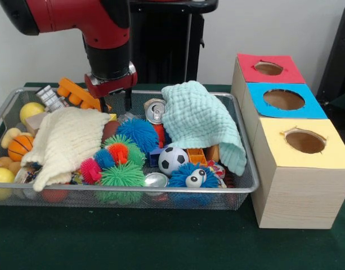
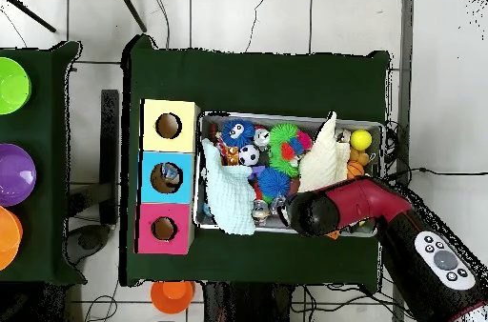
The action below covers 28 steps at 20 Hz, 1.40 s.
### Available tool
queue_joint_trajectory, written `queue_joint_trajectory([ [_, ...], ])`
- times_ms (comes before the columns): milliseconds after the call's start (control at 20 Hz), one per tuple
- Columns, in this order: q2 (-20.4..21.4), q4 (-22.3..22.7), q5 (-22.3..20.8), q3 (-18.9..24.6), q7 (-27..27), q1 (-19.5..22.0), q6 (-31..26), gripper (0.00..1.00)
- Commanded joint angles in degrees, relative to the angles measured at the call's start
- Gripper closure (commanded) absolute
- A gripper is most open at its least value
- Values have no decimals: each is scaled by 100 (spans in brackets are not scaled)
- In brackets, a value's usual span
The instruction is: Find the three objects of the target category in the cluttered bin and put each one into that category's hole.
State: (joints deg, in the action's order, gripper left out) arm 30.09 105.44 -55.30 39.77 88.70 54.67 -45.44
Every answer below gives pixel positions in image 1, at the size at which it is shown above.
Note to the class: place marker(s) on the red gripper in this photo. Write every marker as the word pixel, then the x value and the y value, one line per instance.
pixel 113 85

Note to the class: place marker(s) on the long orange toy block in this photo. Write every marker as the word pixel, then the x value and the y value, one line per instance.
pixel 76 91

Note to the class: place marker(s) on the cream muslin cloth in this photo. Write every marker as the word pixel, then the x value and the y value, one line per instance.
pixel 65 140

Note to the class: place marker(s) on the mint muslin cloth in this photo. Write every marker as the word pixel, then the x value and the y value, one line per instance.
pixel 200 126

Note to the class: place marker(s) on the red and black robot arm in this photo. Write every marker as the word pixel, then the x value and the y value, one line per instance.
pixel 104 33

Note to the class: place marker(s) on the wooden box with three holes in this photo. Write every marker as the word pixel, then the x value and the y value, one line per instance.
pixel 301 197

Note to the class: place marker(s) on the blue spiky rubber ball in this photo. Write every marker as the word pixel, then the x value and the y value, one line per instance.
pixel 138 132

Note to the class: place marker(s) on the multicoloured spiky caterpillar toy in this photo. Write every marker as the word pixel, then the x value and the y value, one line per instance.
pixel 118 153

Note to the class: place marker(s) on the green spiky rubber ball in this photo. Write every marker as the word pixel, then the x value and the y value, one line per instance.
pixel 121 175

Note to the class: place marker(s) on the black and white soccer ball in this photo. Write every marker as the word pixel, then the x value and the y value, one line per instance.
pixel 172 161

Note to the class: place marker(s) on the small yellow ball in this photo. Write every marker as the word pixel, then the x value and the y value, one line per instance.
pixel 31 111

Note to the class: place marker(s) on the blue spiky ball with eyes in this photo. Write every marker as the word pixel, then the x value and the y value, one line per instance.
pixel 179 180

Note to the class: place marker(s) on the orange mini basketball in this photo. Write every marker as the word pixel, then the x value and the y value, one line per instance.
pixel 18 147

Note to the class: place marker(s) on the dark green tablecloth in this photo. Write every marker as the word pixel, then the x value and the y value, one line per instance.
pixel 161 242

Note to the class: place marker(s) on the black equipment case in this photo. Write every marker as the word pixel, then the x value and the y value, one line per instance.
pixel 338 70

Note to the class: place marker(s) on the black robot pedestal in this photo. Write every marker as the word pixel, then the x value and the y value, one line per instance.
pixel 175 56

